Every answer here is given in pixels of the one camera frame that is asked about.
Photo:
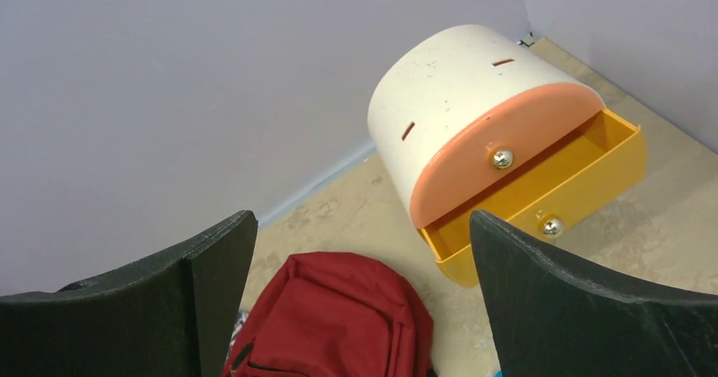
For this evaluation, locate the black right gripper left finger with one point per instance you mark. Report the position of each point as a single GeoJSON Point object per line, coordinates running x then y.
{"type": "Point", "coordinates": [171, 313]}

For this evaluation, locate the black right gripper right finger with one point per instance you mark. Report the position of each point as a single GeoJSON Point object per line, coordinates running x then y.
{"type": "Point", "coordinates": [554, 313]}

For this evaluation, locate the red student backpack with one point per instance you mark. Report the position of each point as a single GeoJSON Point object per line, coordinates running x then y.
{"type": "Point", "coordinates": [335, 314]}

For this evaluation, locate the floral dark cover book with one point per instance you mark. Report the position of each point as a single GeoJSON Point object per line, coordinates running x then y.
{"type": "Point", "coordinates": [240, 320]}

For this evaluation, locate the orange upper drawer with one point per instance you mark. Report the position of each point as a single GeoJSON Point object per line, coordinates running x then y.
{"type": "Point", "coordinates": [499, 150]}

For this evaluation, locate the cream rounded drawer cabinet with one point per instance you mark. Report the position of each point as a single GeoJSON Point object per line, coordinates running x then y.
{"type": "Point", "coordinates": [443, 110]}

